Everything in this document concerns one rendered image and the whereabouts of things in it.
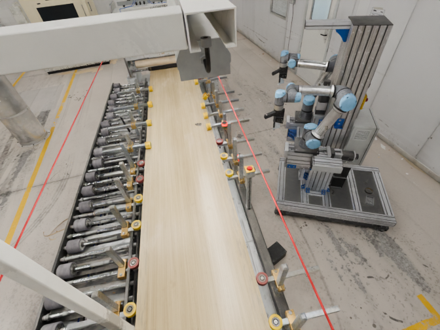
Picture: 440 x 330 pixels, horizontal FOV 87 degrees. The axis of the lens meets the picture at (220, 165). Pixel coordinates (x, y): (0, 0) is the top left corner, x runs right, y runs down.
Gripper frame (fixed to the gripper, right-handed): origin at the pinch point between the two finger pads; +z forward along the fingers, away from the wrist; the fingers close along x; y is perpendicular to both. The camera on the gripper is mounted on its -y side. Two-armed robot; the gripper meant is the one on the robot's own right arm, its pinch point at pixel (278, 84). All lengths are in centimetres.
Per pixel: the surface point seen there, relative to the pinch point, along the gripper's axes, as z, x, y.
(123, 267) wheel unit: 49, -205, -97
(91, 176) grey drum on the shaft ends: 47, -128, -180
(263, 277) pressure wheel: 41, -194, 5
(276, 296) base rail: 62, -197, 16
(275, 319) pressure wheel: 41, -215, 14
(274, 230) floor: 132, -104, 14
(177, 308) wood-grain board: 42, -223, -45
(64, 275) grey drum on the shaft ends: 49, -220, -138
